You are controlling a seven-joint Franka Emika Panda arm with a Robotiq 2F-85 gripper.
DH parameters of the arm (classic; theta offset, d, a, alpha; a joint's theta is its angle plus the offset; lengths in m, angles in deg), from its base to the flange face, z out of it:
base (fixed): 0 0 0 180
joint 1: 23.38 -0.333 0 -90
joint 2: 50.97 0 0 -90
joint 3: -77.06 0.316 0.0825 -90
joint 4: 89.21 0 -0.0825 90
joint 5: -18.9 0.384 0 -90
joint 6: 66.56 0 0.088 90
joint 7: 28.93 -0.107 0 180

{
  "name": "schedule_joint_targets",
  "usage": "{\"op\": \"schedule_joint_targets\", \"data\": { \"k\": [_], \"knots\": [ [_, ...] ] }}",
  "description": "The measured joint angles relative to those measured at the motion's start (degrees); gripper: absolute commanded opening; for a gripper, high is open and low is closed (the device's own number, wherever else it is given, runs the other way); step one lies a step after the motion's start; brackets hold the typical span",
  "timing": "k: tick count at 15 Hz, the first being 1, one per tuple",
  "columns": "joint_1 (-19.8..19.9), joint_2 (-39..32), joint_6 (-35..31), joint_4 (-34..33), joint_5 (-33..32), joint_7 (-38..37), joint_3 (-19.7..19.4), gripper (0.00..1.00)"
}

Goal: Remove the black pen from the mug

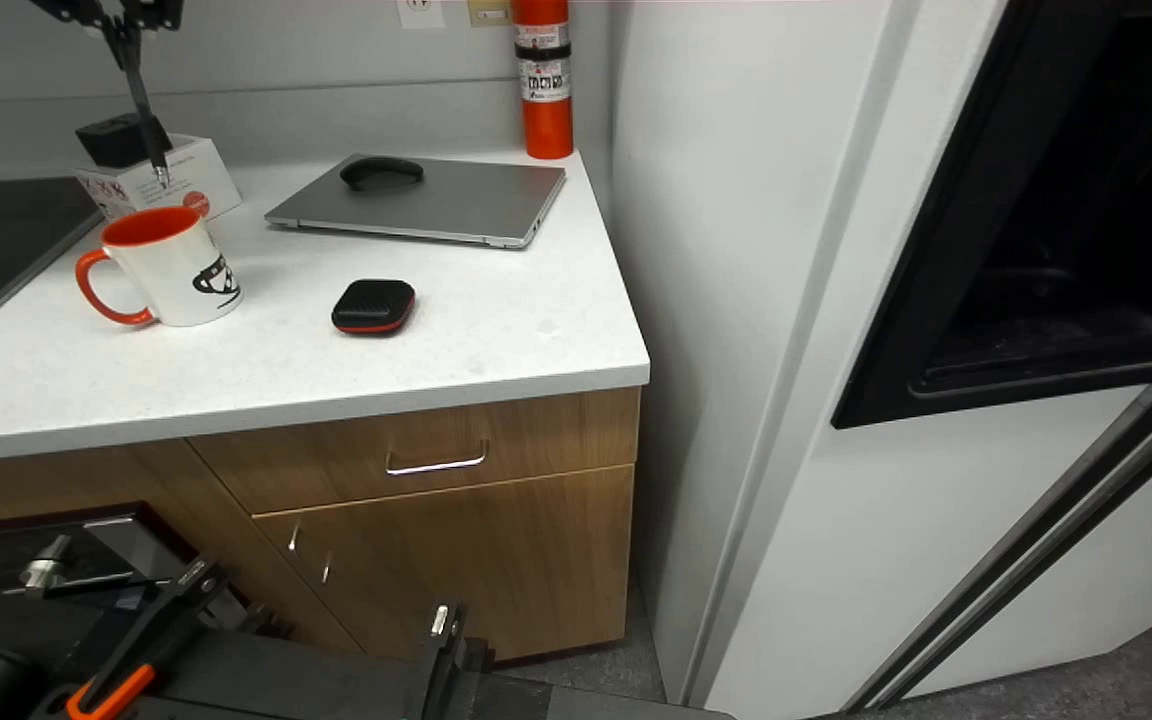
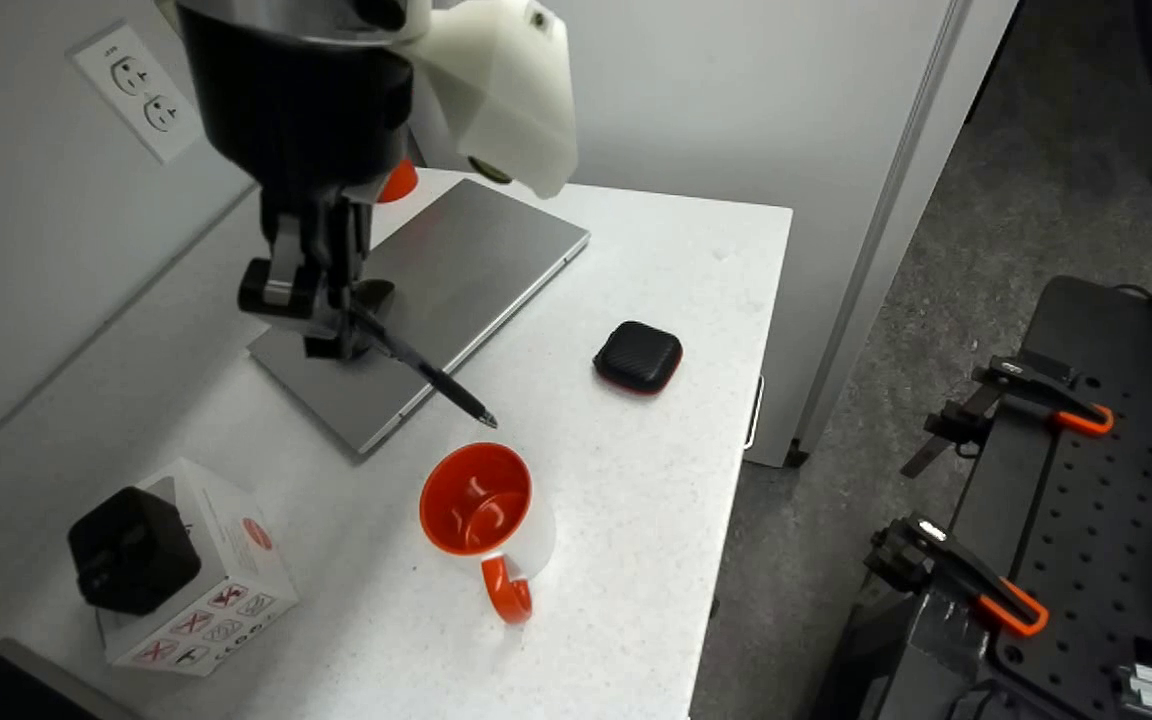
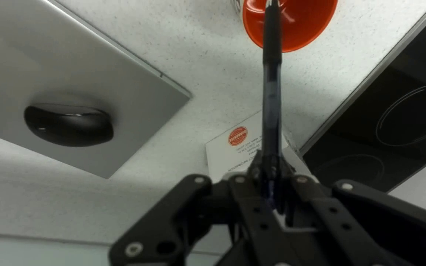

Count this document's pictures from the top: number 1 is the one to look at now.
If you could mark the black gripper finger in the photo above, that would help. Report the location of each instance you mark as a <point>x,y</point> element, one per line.
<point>76,10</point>
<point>159,10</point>

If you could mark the small black block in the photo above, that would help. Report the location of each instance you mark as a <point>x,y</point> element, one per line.
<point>108,136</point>

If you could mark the white printed cardboard box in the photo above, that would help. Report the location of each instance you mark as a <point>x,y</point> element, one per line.
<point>198,173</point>

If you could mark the black computer mouse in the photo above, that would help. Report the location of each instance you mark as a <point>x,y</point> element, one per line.
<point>380,173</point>

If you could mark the grey closed laptop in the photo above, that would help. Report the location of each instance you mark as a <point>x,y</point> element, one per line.
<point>458,203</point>

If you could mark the black earbud case red rim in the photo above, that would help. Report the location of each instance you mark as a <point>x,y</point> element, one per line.
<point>372,305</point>

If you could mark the red fire extinguisher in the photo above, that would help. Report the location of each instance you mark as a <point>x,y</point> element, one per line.
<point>546,93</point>

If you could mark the wooden base cabinet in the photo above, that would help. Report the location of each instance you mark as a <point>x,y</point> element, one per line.
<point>499,546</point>

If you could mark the white tall cabinet panel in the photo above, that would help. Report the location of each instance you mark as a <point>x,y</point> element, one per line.
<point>760,334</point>

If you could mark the black clamp silver knob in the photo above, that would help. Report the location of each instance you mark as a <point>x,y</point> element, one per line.
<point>449,663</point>

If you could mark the black built-in oven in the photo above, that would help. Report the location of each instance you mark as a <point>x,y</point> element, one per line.
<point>1068,225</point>

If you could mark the beige wall outlet plate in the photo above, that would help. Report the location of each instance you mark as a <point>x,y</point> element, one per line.
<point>491,10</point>

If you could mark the silver metal rod mount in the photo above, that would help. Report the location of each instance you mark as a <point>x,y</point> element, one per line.
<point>48,567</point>

